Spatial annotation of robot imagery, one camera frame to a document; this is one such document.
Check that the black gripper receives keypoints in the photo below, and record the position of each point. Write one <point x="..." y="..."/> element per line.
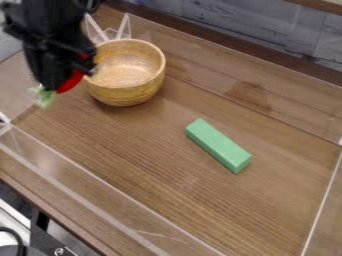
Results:
<point x="46" y="25"/>

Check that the red plush fruit green leaf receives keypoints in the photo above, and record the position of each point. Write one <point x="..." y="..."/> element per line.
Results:
<point x="45" y="96"/>

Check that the wooden bowl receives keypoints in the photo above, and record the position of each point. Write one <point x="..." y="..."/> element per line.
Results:
<point x="129" y="72"/>

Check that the green rectangular block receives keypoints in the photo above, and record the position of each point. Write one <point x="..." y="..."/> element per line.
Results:
<point x="217" y="145"/>

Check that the black metal table leg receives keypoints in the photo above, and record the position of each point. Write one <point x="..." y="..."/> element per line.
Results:
<point x="41" y="221"/>

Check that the clear acrylic corner bracket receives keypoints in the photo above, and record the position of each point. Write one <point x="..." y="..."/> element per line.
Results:
<point x="102" y="35"/>

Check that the clear acrylic tray wall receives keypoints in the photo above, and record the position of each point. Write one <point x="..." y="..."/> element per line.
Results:
<point x="120" y="177"/>

